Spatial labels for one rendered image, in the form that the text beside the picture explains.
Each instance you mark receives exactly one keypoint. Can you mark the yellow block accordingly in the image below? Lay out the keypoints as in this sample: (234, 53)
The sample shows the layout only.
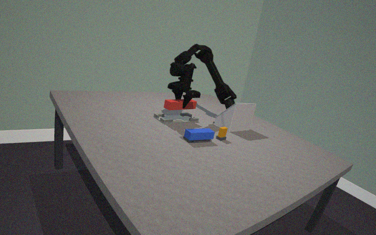
(222, 132)

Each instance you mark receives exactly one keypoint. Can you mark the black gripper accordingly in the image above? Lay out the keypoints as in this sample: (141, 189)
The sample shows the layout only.
(189, 93)

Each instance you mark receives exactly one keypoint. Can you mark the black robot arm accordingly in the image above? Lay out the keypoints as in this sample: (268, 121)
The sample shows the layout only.
(180, 68)

